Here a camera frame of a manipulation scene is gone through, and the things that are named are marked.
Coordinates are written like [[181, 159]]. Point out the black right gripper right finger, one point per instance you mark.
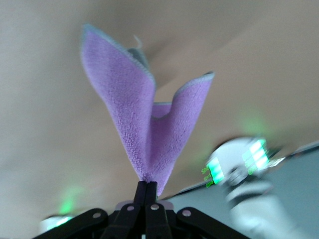
[[157, 221]]

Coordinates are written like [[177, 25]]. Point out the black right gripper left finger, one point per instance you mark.
[[129, 219]]

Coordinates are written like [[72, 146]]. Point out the purple microfibre towel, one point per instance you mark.
[[134, 112]]

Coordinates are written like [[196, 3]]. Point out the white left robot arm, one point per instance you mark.
[[49, 222]]

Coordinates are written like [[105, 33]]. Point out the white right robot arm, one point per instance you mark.
[[229, 152]]

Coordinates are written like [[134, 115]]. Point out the brown table cover mat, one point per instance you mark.
[[49, 99]]

